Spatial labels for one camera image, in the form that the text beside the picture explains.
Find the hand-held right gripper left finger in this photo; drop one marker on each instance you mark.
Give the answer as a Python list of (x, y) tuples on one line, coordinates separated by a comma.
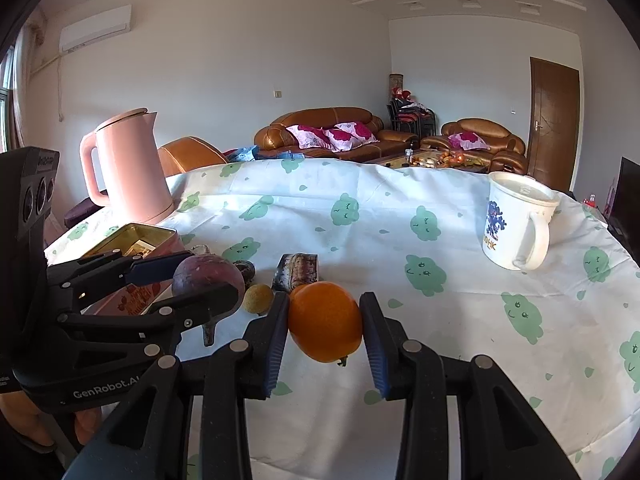
[(276, 342)]

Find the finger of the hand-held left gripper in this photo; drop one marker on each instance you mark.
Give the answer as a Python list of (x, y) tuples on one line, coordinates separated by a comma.
[(200, 312), (155, 269)]

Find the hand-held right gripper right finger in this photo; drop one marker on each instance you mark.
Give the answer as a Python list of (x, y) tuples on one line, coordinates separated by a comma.
[(375, 345)]

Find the round purple root vegetable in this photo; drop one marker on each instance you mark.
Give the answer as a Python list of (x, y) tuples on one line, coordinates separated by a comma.
[(205, 272)]

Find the small brown round fruit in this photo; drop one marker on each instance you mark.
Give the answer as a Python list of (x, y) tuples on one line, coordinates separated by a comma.
[(257, 300)]

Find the rectangular metal tin box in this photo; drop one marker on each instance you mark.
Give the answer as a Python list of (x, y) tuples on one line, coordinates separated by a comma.
[(125, 305)]

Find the orange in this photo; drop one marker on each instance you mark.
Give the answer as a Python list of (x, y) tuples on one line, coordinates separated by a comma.
[(325, 322)]

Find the dark brown round fruit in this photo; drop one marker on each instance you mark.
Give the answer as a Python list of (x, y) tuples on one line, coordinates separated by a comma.
[(246, 271)]

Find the person's left hand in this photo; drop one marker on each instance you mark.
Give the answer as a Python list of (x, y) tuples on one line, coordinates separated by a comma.
[(25, 420)]

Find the dark purple stool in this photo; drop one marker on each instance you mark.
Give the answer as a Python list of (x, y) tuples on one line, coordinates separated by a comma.
[(80, 210)]

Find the white tablecloth with green clouds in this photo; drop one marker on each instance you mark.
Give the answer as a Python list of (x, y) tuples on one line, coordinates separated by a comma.
[(350, 250)]

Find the pink electric kettle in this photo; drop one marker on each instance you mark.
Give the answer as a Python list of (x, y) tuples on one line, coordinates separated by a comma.
[(130, 170)]

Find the brown leather chair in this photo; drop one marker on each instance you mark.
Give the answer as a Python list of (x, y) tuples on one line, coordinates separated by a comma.
[(190, 157)]

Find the blue plaid cloth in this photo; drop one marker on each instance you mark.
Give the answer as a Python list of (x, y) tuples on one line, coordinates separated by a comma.
[(242, 154)]

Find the white mug with blue print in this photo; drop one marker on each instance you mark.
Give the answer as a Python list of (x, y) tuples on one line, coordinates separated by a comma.
[(510, 220)]

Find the cluttered coffee table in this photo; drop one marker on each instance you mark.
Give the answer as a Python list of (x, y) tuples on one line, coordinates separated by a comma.
[(400, 161)]

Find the pink floral pillow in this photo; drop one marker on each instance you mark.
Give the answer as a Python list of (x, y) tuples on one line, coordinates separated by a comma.
[(341, 140), (359, 130), (468, 140), (305, 136)]

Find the window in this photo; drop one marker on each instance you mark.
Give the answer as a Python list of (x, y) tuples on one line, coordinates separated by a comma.
[(6, 110)]

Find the brown leather sofa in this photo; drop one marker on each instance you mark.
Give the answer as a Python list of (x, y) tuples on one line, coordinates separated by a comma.
[(320, 115)]

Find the stacked dark chairs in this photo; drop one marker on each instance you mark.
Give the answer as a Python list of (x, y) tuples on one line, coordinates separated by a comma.
[(412, 117)]

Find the brown leather armchair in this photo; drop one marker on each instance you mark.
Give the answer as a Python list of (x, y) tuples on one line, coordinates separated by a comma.
[(480, 127)]

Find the red plush toy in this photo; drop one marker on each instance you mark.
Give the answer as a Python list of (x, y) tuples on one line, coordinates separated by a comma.
[(402, 94)]

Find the tall patterned cylinder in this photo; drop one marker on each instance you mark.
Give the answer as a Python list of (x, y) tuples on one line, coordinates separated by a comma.
[(396, 85)]

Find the brown wooden door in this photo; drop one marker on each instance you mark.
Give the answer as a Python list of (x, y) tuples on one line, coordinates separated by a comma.
[(552, 125)]

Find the black television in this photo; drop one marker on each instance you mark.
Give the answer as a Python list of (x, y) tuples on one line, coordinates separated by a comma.
[(627, 195)]

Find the white wall air conditioner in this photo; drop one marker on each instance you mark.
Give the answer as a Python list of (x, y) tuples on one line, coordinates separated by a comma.
[(95, 27)]

